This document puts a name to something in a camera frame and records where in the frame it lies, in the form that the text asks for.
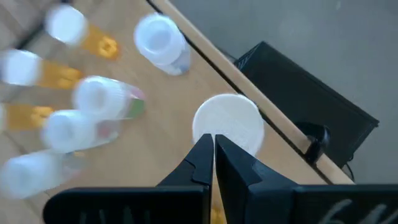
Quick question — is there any black clamp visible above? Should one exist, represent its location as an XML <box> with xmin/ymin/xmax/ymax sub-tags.
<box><xmin>294</xmin><ymin>121</ymin><xmax>331</xmax><ymax>166</ymax></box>

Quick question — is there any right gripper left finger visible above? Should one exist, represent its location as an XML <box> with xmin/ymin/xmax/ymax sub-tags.
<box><xmin>43</xmin><ymin>134</ymin><xmax>215</xmax><ymax>224</ymax></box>

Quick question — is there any squat amber pill bottle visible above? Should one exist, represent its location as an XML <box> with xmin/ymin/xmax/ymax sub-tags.
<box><xmin>0</xmin><ymin>104</ymin><xmax>54</xmax><ymax>131</ymax></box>

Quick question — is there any white bottle grey-print label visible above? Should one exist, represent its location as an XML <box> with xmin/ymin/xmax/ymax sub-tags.
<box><xmin>192</xmin><ymin>93</ymin><xmax>266</xmax><ymax>156</ymax></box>

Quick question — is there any small clear pill bottle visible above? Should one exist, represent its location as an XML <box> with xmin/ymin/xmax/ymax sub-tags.
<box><xmin>41</xmin><ymin>110</ymin><xmax>121</xmax><ymax>154</ymax></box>

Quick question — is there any large clear ribbed-cap bottle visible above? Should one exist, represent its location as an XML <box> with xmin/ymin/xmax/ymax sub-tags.
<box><xmin>73</xmin><ymin>76</ymin><xmax>146</xmax><ymax>121</ymax></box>

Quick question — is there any black computer case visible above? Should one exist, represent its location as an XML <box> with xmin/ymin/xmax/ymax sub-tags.
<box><xmin>233</xmin><ymin>40</ymin><xmax>380</xmax><ymax>169</ymax></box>

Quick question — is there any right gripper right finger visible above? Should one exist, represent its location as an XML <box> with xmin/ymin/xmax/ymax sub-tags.
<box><xmin>215</xmin><ymin>134</ymin><xmax>398</xmax><ymax>224</ymax></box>

